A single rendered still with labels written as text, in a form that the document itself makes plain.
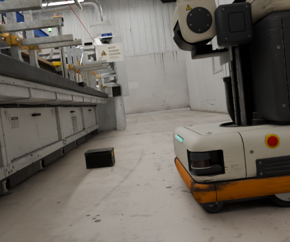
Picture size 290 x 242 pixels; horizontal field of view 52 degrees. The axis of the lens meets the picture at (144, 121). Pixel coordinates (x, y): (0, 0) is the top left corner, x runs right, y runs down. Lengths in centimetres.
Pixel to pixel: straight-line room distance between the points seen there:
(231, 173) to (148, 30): 1135
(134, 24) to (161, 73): 221
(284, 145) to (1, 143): 143
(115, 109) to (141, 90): 637
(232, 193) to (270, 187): 13
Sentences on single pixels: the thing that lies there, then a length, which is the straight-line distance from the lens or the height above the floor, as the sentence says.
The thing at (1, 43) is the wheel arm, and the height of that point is 81.
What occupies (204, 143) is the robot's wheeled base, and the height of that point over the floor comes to 26.
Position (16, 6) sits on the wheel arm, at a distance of 119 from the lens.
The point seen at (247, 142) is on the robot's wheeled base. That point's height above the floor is 25.
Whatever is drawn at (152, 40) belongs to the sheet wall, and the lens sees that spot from 1218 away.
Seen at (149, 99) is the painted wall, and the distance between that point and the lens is 1190.
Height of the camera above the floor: 41
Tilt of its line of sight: 3 degrees down
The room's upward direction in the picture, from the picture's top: 7 degrees counter-clockwise
